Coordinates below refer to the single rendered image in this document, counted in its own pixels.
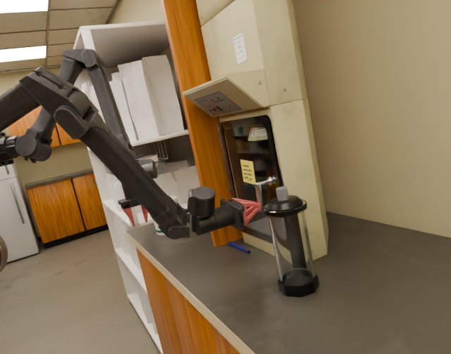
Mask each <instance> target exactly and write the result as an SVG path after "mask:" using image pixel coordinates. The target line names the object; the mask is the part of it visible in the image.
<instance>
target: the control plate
mask: <svg viewBox="0 0 451 354"><path fill-rule="evenodd" d="M217 97H218V98H220V99H218V98H217ZM211 99H212V100H214V101H212V100H211ZM194 101H195V102H196V103H198V104H199V105H201V106H202V107H203V108H204V109H206V110H207V111H209V112H210V113H212V114H213V115H217V114H223V113H227V112H233V111H237V110H242V109H241V108H240V107H239V106H237V105H236V104H235V103H234V102H233V101H231V100H230V99H229V98H227V97H226V96H225V95H223V94H222V93H221V92H220V91H219V92H216V93H213V94H210V95H207V96H204V97H201V98H198V99H195V100H194ZM225 105H227V106H228V107H225ZM229 105H231V106H230V107H229ZM215 106H219V107H220V108H221V109H222V107H221V106H223V107H224V108H223V109H222V110H223V111H220V110H219V109H218V108H216V107H215ZM213 108H215V109H216V111H213ZM210 110H212V111H210Z"/></svg>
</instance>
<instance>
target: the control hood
mask: <svg viewBox="0 0 451 354"><path fill-rule="evenodd" d="M219 91H220V92H221V93H222V94H223V95H225V96H226V97H227V98H229V99H230V100H231V101H233V102H234V103H235V104H236V105H237V106H239V107H240V108H241V109H242V110H237V111H233V112H227V113H223V114H217V115H213V114H212V113H210V112H209V111H207V110H206V109H204V108H203V107H202V106H201V105H199V104H198V103H196V102H195V101H194V100H195V99H198V98H201V97H204V96H207V95H210V94H213V93H216V92H219ZM183 96H184V97H186V98H187V99H188V100H189V101H191V102H192V103H194V104H195V105H196V106H198V107H199V108H200V109H202V110H203V111H205V112H206V113H207V114H208V115H210V116H211V117H219V116H223V115H227V114H234V113H238V112H244V111H248V110H255V109H259V108H262V107H269V105H270V102H269V98H268V90H267V86H266V78H265V74H264V70H263V69H258V70H250V71H244V72H236V73H230V74H225V75H223V76H221V77H218V78H216V79H213V80H211V81H208V82H207V83H204V84H201V85H199V86H196V87H195V88H192V89H190V90H187V91H184V92H183Z"/></svg>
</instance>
